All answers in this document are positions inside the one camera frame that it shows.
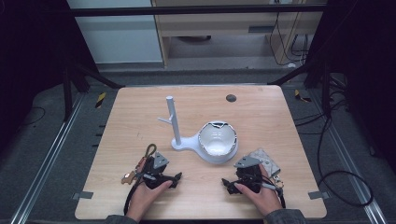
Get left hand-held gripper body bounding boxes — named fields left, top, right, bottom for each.
left=140, top=151, right=172, bottom=189

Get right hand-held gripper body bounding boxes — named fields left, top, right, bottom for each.
left=233, top=155, right=265, bottom=194

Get brown keychain with rope loop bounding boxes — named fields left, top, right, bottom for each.
left=120, top=143, right=159, bottom=186

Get grey patterned pouch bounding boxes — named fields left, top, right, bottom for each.
left=248, top=147, right=281, bottom=179

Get white stand with bowl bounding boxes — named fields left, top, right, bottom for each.
left=157, top=95, right=239, bottom=165

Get person's right hand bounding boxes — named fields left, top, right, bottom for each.
left=233, top=163, right=283, bottom=217

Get person's left hand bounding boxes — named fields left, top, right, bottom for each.
left=125, top=179, right=174, bottom=223

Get grey tape piece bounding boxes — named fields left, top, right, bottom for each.
left=72, top=190, right=94, bottom=201
left=307, top=190, right=331, bottom=201

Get yellow black striped tape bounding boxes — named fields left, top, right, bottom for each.
left=293, top=89, right=312, bottom=104
left=94, top=91, right=107, bottom=109

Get white cabinet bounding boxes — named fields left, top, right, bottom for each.
left=65, top=0, right=163, bottom=65

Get light wooden desk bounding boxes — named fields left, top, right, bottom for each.
left=150, top=0, right=329, bottom=68

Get black horizontal bar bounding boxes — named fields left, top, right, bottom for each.
left=65, top=4, right=327, bottom=18

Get dark curtain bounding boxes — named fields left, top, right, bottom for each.
left=0, top=0, right=100, bottom=153
left=306, top=0, right=396, bottom=175

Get right hand-held gripper cable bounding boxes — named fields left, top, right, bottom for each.
left=261, top=175, right=287, bottom=209

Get hand-held gripper cable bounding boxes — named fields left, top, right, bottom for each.
left=122, top=177, right=148, bottom=217
left=261, top=175, right=287, bottom=209

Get left hand-held gripper cable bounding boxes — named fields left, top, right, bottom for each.
left=122, top=177, right=148, bottom=217

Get black floor cable loop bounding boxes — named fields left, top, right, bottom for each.
left=293, top=88, right=375, bottom=208

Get silver metal floor rail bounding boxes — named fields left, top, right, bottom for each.
left=310, top=89, right=389, bottom=224
left=9, top=92, right=86, bottom=224

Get black metal frame stand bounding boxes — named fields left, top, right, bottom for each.
left=266, top=58, right=333, bottom=118
left=61, top=59, right=126, bottom=123

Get thin black floor cable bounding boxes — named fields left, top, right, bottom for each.
left=18, top=105, right=47, bottom=128

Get black hanging cables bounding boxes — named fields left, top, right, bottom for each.
left=268, top=11, right=310, bottom=67

